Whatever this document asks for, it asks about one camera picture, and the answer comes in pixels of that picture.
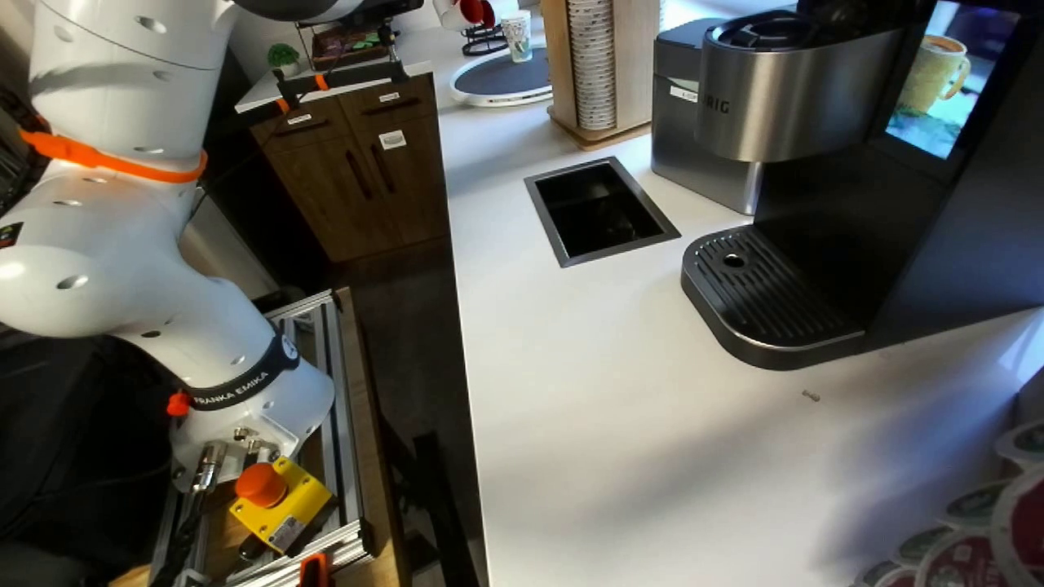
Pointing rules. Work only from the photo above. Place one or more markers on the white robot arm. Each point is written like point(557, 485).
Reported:
point(93, 249)

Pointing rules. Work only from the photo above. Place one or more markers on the black silver coffee maker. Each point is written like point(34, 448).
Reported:
point(885, 154)

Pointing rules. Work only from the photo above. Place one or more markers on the yellow emergency stop box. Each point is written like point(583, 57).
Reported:
point(279, 504)

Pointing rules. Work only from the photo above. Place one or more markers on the aluminium frame robot cart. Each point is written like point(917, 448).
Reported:
point(316, 435)

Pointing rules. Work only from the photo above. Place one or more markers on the countertop waste chute steel frame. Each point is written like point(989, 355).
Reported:
point(594, 211)

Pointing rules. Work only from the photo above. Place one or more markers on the wooden cup dispenser stand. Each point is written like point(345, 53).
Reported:
point(603, 63)

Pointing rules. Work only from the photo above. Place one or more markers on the wooden lower cabinet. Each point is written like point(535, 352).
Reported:
point(362, 166)

